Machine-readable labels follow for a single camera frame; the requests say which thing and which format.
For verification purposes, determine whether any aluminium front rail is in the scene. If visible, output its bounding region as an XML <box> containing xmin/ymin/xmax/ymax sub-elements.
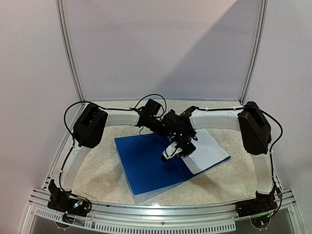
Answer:
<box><xmin>21</xmin><ymin>189</ymin><xmax>305</xmax><ymax>234</ymax></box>

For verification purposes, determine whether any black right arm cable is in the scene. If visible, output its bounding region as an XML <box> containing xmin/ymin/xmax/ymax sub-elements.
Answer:
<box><xmin>192</xmin><ymin>104</ymin><xmax>285</xmax><ymax>215</ymax></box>

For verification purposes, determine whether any right aluminium corner post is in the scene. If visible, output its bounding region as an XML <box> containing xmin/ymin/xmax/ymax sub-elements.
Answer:
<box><xmin>239</xmin><ymin>0</ymin><xmax>268</xmax><ymax>104</ymax></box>

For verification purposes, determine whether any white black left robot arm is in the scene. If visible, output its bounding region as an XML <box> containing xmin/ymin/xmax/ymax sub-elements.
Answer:
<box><xmin>59</xmin><ymin>99</ymin><xmax>168</xmax><ymax>195</ymax></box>

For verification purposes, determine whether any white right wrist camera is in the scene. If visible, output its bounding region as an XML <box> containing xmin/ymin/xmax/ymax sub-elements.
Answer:
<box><xmin>161</xmin><ymin>141</ymin><xmax>182</xmax><ymax>162</ymax></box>

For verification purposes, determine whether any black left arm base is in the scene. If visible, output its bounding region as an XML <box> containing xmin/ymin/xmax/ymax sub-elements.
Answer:
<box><xmin>47</xmin><ymin>179</ymin><xmax>92</xmax><ymax>217</ymax></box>

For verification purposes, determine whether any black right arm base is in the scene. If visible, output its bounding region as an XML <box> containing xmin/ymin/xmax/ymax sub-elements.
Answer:
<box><xmin>235</xmin><ymin>188</ymin><xmax>283</xmax><ymax>217</ymax></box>

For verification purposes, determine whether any blue plastic clip folder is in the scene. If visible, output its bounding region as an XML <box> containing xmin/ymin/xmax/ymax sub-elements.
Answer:
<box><xmin>114</xmin><ymin>133</ymin><xmax>231</xmax><ymax>196</ymax></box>

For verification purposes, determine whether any aluminium corner post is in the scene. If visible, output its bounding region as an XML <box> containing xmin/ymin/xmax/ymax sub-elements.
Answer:
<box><xmin>56</xmin><ymin>0</ymin><xmax>85</xmax><ymax>101</ymax></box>
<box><xmin>239</xmin><ymin>0</ymin><xmax>268</xmax><ymax>104</ymax></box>

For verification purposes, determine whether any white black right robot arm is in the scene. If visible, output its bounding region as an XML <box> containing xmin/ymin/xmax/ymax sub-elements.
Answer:
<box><xmin>161</xmin><ymin>102</ymin><xmax>274</xmax><ymax>213</ymax></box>

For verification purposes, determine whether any left aluminium corner post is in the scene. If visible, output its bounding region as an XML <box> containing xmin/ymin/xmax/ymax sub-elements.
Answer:
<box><xmin>56</xmin><ymin>0</ymin><xmax>85</xmax><ymax>101</ymax></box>

